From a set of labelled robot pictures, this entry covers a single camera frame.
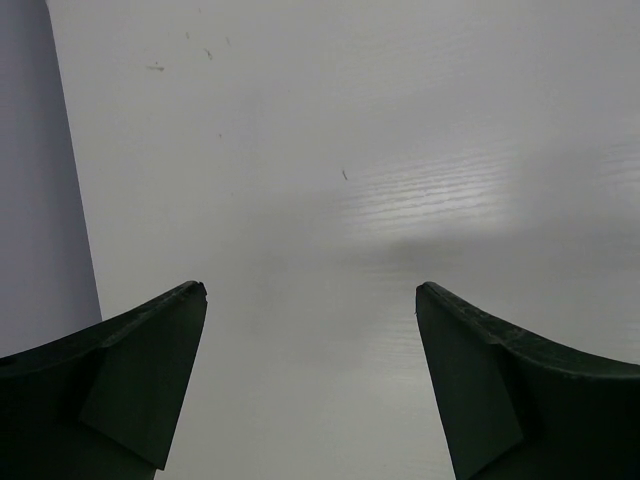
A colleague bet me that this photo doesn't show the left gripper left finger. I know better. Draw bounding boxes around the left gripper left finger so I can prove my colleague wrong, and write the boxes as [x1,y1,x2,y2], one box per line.
[1,281,207,479]

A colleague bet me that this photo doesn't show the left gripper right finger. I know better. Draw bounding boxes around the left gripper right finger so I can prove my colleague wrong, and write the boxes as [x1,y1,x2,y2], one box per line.
[415,282,639,479]

